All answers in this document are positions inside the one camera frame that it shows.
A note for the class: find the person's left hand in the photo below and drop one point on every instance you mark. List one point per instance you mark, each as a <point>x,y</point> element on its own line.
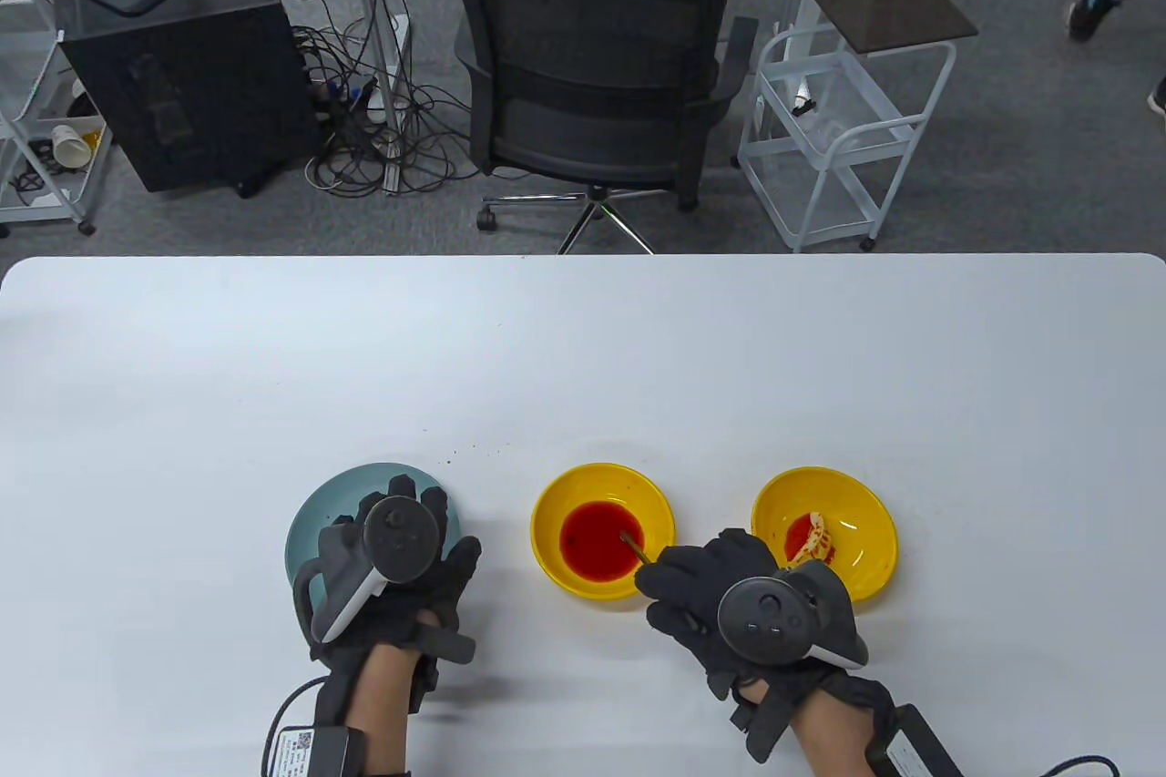
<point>454,575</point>

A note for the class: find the person's right hand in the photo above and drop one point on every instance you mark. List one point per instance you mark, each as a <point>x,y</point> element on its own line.
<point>688,586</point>

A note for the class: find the black chopstick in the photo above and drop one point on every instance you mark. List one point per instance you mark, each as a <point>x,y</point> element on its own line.
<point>635,546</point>
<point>639,547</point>

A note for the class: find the red soy sauce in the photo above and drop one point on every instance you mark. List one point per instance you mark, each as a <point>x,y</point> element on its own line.
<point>588,545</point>

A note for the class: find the white dumpling with red sauce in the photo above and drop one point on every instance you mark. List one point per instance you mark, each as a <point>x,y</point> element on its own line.
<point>813,540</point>

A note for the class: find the person's left forearm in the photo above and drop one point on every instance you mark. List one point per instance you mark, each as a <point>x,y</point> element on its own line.
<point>383,702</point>

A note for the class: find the person's right forearm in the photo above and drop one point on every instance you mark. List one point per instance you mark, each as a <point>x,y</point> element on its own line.
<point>833,741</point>

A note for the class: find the yellow bowl holding sauce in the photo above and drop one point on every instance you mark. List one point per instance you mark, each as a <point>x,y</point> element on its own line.
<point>551,558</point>

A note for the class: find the yellow bowl holding dumpling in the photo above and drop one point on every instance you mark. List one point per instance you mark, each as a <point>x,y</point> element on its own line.
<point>856,504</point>

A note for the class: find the grey white VR controller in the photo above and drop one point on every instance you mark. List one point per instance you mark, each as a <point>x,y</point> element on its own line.
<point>765,618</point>
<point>401,536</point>

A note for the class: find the blue-green plate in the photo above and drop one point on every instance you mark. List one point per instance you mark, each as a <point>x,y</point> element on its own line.
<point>332,508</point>

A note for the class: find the white power strip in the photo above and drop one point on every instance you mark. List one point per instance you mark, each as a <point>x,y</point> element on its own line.
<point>396,39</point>

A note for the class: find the white shelf trolley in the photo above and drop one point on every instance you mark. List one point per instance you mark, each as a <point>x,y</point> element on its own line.
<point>36,212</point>

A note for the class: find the black mesh office chair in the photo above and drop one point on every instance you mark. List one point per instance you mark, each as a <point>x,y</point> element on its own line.
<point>592,39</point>

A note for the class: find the black computer tower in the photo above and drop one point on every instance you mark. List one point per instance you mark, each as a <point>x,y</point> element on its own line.
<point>182,85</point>

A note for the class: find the white paper cup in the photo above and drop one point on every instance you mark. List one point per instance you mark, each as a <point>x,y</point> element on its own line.
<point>68,144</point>

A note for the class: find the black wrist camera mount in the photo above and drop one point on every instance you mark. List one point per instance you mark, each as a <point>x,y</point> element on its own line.
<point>448,642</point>
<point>765,727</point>

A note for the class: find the aluminium post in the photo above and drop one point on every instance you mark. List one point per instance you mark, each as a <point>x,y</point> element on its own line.
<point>369,3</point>

